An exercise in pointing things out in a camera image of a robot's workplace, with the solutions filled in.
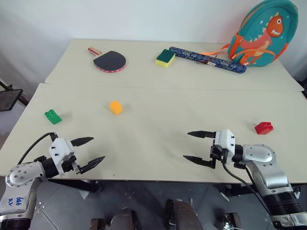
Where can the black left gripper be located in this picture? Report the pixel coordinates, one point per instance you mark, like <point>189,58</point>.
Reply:
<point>70,165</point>

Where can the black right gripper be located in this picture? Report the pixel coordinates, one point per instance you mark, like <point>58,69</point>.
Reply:
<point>216,153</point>

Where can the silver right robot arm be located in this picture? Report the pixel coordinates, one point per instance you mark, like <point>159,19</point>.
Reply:
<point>268,165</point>

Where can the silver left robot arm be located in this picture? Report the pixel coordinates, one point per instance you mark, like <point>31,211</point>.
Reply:
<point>22,178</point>

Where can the green toy brick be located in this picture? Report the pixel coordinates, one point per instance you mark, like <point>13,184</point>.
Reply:
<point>52,116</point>

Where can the orange toy brick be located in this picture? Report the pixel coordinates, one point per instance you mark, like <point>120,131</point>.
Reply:
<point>115,107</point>

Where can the red toy brick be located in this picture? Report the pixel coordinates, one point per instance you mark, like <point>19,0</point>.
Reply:
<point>263,127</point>

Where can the long blue patterned box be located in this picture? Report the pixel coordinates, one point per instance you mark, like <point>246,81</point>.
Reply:
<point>208,61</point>

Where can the black table tennis paddle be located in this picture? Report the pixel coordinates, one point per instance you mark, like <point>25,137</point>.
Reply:
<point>109,61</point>

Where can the black stand beside table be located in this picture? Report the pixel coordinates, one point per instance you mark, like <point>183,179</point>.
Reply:
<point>9,97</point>

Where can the green and yellow sponge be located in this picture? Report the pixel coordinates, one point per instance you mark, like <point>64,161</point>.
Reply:
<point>165,58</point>

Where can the teal dinosaur backpack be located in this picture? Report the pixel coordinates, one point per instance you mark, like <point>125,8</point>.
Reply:
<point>263,36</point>

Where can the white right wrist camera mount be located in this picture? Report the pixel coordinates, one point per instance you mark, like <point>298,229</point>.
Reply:
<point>225,141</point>

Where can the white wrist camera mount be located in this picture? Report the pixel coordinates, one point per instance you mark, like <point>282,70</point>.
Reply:
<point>225,141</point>
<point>60,149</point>

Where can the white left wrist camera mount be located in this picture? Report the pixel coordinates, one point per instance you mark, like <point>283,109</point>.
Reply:
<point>60,149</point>

